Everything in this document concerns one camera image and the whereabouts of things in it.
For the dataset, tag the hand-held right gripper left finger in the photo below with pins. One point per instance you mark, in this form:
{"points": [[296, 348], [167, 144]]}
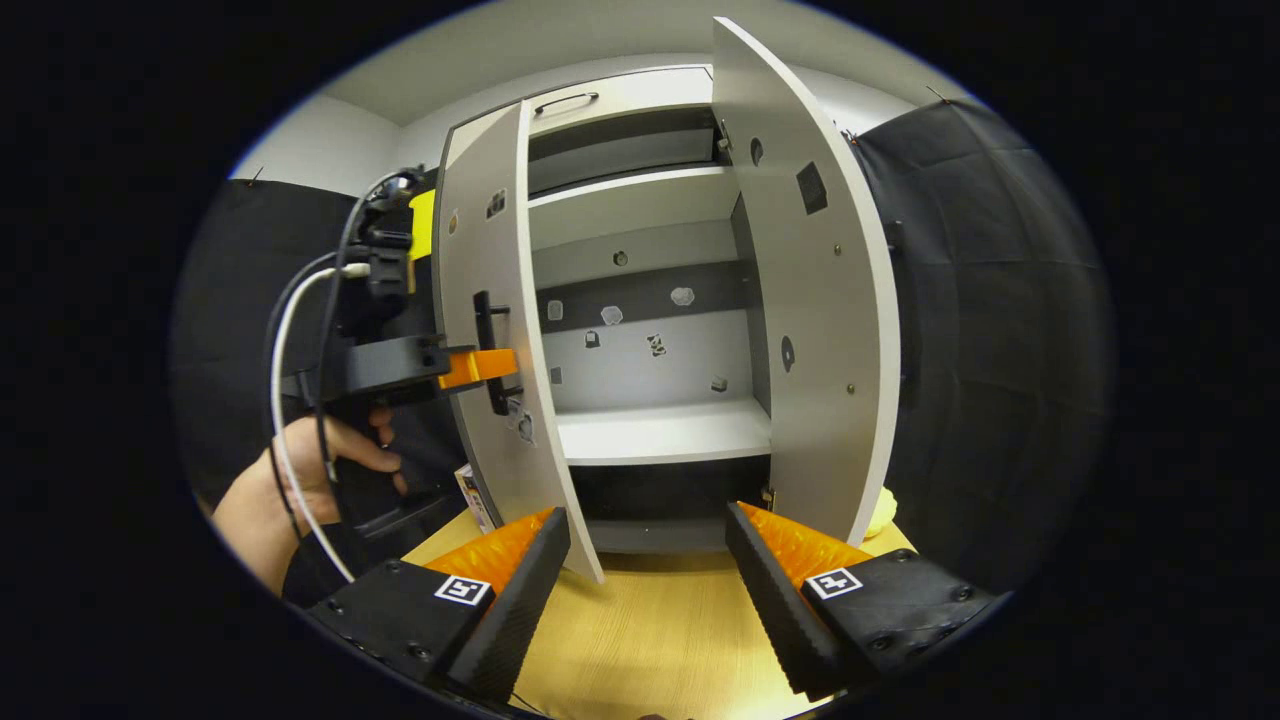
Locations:
{"points": [[515, 610]]}

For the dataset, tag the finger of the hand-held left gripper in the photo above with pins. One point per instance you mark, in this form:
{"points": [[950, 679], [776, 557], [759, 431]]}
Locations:
{"points": [[400, 368]]}

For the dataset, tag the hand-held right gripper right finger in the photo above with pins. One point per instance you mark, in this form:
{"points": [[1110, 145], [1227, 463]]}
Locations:
{"points": [[780, 615]]}

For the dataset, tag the cabinet door with camera sticker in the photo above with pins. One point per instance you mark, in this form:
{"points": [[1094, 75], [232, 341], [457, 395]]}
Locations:
{"points": [[475, 250]]}

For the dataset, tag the beige double-door shoe cabinet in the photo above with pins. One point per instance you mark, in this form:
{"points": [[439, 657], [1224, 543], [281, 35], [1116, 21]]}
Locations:
{"points": [[650, 370]]}

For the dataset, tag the cabinet door with headphone sticker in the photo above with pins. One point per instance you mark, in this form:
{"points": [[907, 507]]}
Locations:
{"points": [[800, 300]]}

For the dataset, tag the white cabinet shelf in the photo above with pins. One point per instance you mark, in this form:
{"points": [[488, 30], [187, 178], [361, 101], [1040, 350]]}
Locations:
{"points": [[660, 435], [630, 205]]}

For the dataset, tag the small printed carton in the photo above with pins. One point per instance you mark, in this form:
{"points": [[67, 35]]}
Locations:
{"points": [[472, 495]]}

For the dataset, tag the yellow toy fruit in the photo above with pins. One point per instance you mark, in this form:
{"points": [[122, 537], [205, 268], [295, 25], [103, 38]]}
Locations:
{"points": [[880, 515]]}

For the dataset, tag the black backdrop cloth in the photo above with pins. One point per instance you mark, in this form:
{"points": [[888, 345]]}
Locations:
{"points": [[1000, 350]]}

